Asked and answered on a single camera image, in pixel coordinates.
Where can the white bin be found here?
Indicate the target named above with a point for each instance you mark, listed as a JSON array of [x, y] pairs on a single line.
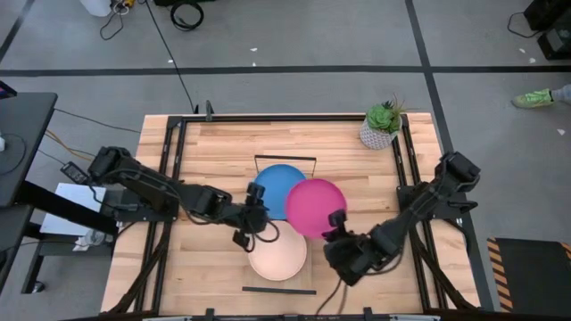
[[96, 6]]

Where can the crumpled clear plastic bag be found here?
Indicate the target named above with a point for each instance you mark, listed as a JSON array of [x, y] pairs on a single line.
[[91, 240]]

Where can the black metal stand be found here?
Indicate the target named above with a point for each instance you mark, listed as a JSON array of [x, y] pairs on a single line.
[[67, 209]]

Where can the black aluminium frame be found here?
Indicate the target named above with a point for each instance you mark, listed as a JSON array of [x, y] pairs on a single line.
[[267, 118]]

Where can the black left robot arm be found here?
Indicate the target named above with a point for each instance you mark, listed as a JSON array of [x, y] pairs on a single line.
[[151, 185]]

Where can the person's leg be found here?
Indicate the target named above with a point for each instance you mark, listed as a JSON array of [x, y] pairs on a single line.
[[563, 93]]

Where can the white paper sheet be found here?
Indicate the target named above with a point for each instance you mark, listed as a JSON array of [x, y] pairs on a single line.
[[71, 200]]

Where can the succulent in white patterned pot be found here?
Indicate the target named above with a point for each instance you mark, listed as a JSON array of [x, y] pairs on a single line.
[[374, 138]]

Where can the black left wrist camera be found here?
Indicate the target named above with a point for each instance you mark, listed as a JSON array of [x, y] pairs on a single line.
[[241, 241]]

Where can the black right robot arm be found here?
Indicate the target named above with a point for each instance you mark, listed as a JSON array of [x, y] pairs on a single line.
[[424, 200]]

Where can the pale peach plate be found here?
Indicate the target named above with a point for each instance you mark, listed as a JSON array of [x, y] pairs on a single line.
[[278, 258]]

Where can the black equipment box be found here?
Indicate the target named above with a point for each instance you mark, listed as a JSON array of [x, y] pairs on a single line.
[[553, 40]]

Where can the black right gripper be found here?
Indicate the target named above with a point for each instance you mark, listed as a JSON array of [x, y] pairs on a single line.
[[350, 260]]

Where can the person's foot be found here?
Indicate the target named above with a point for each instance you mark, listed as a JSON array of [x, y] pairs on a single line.
[[533, 99]]

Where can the black power adapter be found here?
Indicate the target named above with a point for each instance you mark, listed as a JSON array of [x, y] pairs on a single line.
[[73, 172]]

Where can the black mat with hazard stripes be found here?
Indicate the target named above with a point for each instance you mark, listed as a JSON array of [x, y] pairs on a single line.
[[531, 276]]

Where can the blue plate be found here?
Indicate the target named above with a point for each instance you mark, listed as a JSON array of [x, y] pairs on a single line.
[[278, 187]]

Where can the magenta plate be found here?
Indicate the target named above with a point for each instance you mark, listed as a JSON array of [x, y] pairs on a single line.
[[312, 205]]

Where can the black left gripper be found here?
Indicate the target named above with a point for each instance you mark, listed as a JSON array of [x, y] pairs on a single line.
[[255, 218]]

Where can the black desk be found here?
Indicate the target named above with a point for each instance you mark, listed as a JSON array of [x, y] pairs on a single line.
[[22, 147]]

